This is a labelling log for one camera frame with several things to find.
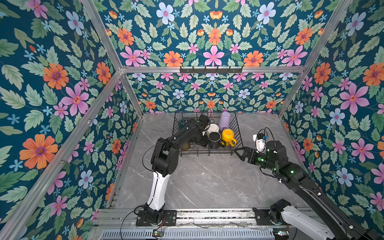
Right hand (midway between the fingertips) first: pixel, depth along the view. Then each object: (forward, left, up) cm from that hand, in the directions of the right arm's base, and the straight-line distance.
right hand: (239, 151), depth 72 cm
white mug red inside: (+26, +12, -13) cm, 32 cm away
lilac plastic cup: (+30, +4, -11) cm, 32 cm away
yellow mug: (+18, +3, -11) cm, 22 cm away
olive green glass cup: (+14, +30, -18) cm, 37 cm away
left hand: (+17, +18, -15) cm, 29 cm away
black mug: (+15, +11, -11) cm, 22 cm away
